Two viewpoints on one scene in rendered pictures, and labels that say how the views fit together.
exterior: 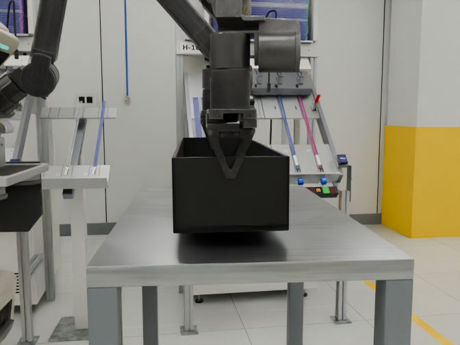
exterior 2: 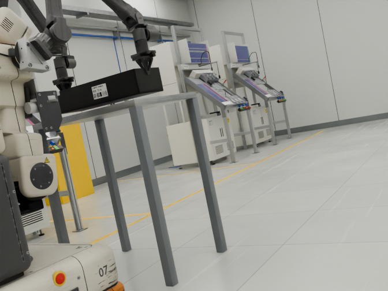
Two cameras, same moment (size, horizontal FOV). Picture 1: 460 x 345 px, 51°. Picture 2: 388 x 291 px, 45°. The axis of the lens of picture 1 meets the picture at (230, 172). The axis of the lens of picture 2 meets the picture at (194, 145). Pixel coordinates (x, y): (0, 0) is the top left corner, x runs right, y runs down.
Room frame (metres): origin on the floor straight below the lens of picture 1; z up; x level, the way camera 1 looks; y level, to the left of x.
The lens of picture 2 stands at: (-0.78, 1.53, 0.68)
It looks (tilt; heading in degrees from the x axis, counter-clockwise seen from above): 4 degrees down; 310
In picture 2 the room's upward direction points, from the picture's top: 11 degrees counter-clockwise
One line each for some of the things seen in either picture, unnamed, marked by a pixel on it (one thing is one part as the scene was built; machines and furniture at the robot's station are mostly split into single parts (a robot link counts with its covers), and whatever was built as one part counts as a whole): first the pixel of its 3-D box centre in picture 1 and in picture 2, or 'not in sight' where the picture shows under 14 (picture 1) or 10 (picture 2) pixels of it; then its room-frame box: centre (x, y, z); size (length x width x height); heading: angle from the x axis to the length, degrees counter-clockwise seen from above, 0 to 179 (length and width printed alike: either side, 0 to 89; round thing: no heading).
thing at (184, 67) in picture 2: not in sight; (194, 96); (3.38, -3.58, 0.95); 1.36 x 0.82 x 1.90; 9
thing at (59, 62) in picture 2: (215, 79); (60, 63); (1.27, 0.04, 1.09); 0.07 x 0.06 x 0.07; 103
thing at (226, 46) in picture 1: (234, 53); (140, 35); (0.71, -0.01, 1.09); 0.07 x 0.06 x 0.07; 86
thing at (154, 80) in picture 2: (220, 171); (105, 92); (0.99, 0.02, 0.88); 0.57 x 0.17 x 0.11; 4
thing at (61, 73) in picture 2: (213, 103); (62, 75); (1.27, 0.04, 1.03); 0.10 x 0.07 x 0.07; 4
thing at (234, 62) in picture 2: not in sight; (238, 90); (3.59, -5.02, 0.95); 1.36 x 0.82 x 1.90; 9
